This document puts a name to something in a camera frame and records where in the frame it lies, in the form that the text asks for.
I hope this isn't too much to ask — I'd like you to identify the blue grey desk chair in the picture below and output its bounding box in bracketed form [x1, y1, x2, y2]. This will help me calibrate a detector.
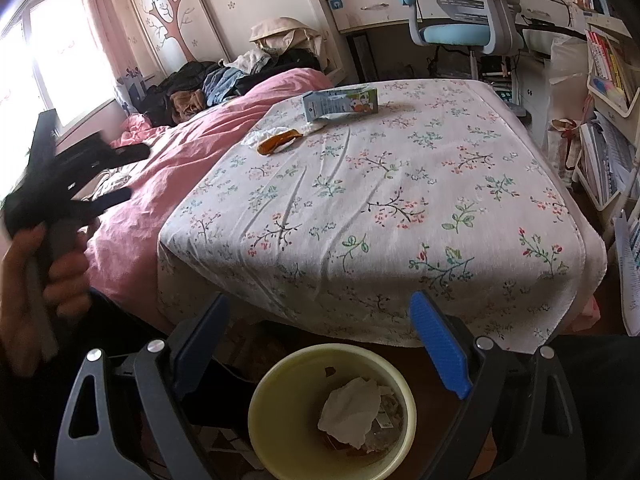
[400, 0, 523, 79]

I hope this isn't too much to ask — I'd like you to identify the white book shelf rack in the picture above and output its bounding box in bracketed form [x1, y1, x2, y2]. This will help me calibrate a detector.
[569, 8, 640, 338]

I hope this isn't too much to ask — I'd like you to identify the floral white bed sheet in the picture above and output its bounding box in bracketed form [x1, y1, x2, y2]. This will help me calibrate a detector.
[157, 79, 606, 352]

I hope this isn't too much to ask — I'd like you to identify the yellow round trash bin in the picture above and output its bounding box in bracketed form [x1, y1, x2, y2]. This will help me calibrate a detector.
[248, 344, 416, 479]

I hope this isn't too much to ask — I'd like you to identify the pink duvet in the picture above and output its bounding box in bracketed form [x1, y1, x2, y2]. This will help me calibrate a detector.
[88, 68, 333, 333]

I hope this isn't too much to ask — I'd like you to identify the pile of dark clothes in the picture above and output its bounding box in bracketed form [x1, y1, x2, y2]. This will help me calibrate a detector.
[136, 48, 321, 127]

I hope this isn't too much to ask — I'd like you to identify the white desk with drawers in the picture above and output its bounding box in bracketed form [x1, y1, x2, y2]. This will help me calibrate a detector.
[299, 0, 591, 82]

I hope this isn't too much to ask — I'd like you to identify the white paper in bin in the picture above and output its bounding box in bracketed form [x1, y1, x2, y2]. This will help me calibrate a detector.
[318, 377, 381, 450]

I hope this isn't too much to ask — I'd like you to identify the orange peel piece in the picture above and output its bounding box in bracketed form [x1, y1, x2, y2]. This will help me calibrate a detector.
[257, 129, 303, 156]

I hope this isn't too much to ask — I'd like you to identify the pink window curtain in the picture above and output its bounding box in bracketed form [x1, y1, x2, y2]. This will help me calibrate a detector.
[82, 0, 140, 84]

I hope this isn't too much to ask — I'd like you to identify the left hand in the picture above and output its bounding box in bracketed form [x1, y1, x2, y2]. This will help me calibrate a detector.
[1, 226, 94, 377]

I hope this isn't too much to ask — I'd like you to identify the beige bag on bed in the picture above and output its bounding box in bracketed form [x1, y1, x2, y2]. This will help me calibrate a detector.
[250, 18, 326, 61]

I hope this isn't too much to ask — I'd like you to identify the white tissue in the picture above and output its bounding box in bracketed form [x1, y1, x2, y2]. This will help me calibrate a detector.
[240, 122, 326, 152]

